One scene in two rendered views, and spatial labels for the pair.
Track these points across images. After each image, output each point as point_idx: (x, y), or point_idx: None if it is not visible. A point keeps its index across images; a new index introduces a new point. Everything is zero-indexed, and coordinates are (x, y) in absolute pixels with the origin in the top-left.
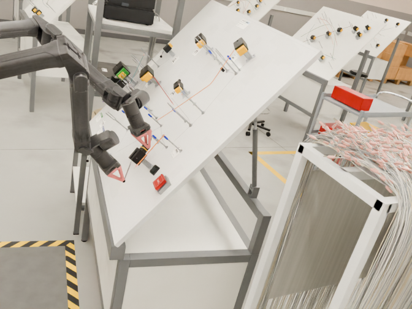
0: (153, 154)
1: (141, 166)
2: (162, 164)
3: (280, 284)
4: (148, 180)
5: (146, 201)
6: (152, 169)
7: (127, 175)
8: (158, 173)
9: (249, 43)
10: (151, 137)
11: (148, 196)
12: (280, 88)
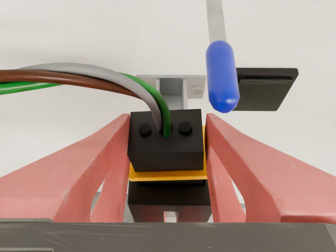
0: (96, 30)
1: (95, 104)
2: (304, 48)
3: None
4: (250, 122)
5: (330, 154)
6: (250, 102)
7: (59, 142)
8: (308, 87)
9: None
10: (276, 150)
11: (322, 147)
12: None
